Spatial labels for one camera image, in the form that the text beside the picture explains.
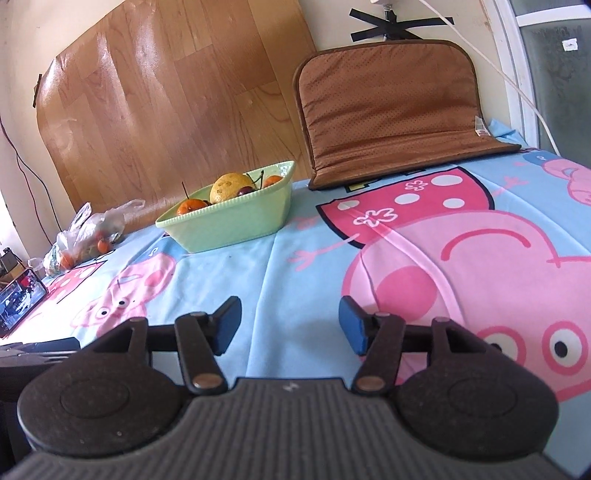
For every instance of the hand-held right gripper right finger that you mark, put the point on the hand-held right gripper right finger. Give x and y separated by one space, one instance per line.
352 330

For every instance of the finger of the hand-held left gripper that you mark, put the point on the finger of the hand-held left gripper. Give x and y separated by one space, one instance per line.
55 346

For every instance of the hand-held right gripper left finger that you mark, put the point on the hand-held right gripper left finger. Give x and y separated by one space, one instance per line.
228 323

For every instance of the light green plastic basket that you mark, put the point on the light green plastic basket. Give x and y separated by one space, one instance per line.
231 221

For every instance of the orange mandarin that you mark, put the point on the orange mandarin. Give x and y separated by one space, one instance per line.
273 180
189 207

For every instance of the dark red cherry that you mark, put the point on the dark red cherry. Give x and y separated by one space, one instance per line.
246 190

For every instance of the large yellow lemon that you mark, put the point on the large yellow lemon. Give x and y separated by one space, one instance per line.
231 185

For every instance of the black smartphone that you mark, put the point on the black smartphone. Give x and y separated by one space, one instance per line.
18 300

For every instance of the printed cartoon blanket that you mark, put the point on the printed cartoon blanket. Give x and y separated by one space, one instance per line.
300 286

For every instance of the clear plastic container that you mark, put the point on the clear plastic container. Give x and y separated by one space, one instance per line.
36 267

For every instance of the black power adapter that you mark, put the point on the black power adapter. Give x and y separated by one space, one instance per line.
11 265

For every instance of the clear plastic bag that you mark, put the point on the clear plastic bag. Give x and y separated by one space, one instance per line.
87 230

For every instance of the brown seat cushion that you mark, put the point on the brown seat cushion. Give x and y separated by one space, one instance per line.
392 106

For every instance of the wood pattern vinyl sheet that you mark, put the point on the wood pattern vinyl sheet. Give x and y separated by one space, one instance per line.
161 92

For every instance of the black tape strips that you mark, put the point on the black tape strips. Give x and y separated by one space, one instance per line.
369 33

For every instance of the white power adapter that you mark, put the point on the white power adapter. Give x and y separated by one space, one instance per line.
383 2

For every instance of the white framed window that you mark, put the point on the white framed window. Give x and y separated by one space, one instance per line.
554 55

